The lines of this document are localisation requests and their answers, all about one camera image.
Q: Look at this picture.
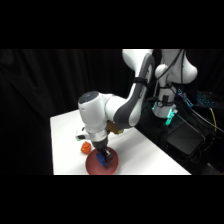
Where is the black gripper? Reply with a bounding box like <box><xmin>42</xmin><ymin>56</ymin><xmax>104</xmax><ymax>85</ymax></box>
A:
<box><xmin>92</xmin><ymin>139</ymin><xmax>114</xmax><ymax>169</ymax></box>

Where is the blue cube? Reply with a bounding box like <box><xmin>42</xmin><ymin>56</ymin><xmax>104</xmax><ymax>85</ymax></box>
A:
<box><xmin>95</xmin><ymin>151</ymin><xmax>109</xmax><ymax>169</ymax></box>

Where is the pink bowl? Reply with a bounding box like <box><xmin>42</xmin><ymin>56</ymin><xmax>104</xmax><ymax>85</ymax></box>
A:
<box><xmin>84</xmin><ymin>147</ymin><xmax>120</xmax><ymax>176</ymax></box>

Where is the red orange toy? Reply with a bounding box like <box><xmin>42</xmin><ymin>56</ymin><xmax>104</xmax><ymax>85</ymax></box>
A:
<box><xmin>80</xmin><ymin>140</ymin><xmax>93</xmax><ymax>155</ymax></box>

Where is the tan wrist connector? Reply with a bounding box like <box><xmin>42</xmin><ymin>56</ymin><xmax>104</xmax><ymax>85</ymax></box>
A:
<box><xmin>106</xmin><ymin>120</ymin><xmax>125</xmax><ymax>136</ymax></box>

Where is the black robot stand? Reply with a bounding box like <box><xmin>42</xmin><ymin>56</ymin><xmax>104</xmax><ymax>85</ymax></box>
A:
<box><xmin>134</xmin><ymin>97</ymin><xmax>205</xmax><ymax>157</ymax></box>

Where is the green base light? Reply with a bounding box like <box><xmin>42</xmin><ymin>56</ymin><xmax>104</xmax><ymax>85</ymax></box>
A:
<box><xmin>151</xmin><ymin>101</ymin><xmax>178</xmax><ymax>127</ymax></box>

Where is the black box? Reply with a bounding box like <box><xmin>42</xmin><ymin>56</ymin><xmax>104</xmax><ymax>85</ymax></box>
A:
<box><xmin>165</xmin><ymin>124</ymin><xmax>205</xmax><ymax>156</ymax></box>

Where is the black curtain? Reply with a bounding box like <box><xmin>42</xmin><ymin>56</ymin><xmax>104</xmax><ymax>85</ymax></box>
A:
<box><xmin>0</xmin><ymin>49</ymin><xmax>224</xmax><ymax>176</ymax></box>

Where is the blue lit electronics box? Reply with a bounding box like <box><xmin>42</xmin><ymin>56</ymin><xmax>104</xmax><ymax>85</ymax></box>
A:
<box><xmin>195</xmin><ymin>90</ymin><xmax>224</xmax><ymax>109</ymax></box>

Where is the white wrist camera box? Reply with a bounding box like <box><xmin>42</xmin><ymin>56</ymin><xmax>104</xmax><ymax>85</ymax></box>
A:
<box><xmin>75</xmin><ymin>127</ymin><xmax>90</xmax><ymax>142</ymax></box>

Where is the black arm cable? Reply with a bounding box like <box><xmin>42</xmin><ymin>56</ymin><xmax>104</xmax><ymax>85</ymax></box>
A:
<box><xmin>133</xmin><ymin>49</ymin><xmax>186</xmax><ymax>111</ymax></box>

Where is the yellow cable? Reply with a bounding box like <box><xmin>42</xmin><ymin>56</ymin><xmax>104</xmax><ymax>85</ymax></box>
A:
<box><xmin>209</xmin><ymin>107</ymin><xmax>218</xmax><ymax>133</ymax></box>

